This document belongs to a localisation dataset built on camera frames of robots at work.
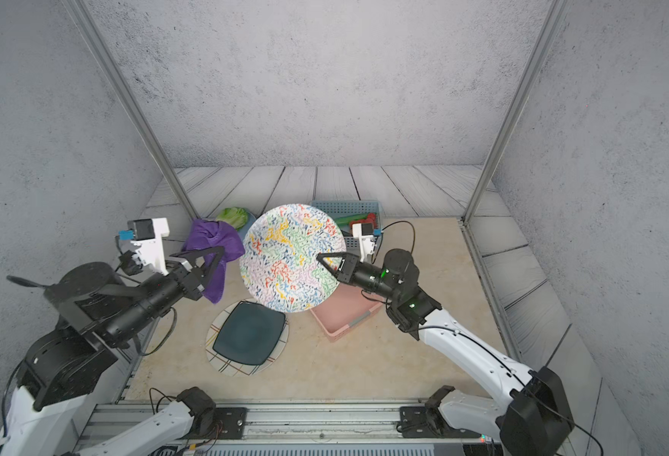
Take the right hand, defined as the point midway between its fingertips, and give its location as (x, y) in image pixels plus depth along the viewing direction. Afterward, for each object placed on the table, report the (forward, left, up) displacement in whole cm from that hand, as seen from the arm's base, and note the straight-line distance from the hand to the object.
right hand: (318, 261), depth 63 cm
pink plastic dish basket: (+4, -5, -29) cm, 29 cm away
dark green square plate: (-4, +23, -31) cm, 39 cm away
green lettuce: (+44, +40, -28) cm, 66 cm away
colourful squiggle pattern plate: (+2, +9, -1) cm, 10 cm away
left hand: (-6, +15, +11) cm, 20 cm away
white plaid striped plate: (-12, +26, -35) cm, 45 cm away
